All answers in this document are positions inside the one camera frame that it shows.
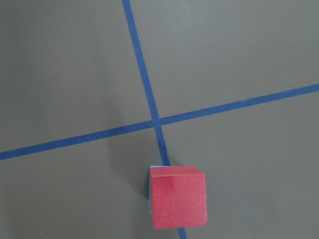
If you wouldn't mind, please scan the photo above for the blue cube block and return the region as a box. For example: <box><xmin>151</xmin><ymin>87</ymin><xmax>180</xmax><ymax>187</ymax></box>
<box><xmin>148</xmin><ymin>165</ymin><xmax>166</xmax><ymax>215</ymax></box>

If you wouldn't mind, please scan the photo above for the red cube block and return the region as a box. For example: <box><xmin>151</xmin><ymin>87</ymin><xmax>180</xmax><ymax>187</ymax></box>
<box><xmin>151</xmin><ymin>166</ymin><xmax>207</xmax><ymax>230</ymax></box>

